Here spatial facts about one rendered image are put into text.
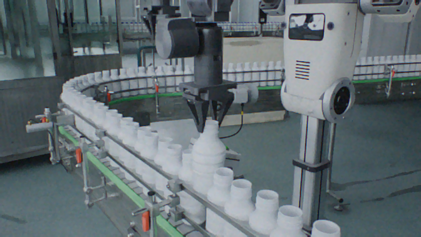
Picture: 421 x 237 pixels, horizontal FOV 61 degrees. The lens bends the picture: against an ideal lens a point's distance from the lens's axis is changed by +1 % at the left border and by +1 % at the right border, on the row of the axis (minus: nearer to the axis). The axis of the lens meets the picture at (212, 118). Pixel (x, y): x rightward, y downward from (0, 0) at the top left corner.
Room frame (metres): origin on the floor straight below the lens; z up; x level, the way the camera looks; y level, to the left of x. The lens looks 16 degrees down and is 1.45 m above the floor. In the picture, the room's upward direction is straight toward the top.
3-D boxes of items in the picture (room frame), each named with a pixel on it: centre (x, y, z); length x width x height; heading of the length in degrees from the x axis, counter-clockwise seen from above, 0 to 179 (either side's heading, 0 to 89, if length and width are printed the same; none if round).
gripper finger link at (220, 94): (0.69, 0.00, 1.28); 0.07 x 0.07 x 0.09; 37
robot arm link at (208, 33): (0.68, 0.01, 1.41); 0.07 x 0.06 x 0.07; 126
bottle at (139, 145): (0.91, 0.18, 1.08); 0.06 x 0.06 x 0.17
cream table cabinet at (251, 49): (5.13, -0.46, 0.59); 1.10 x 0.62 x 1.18; 109
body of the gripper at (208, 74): (0.68, 0.01, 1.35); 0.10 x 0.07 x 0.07; 127
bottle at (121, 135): (1.01, 0.26, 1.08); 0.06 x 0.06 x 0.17
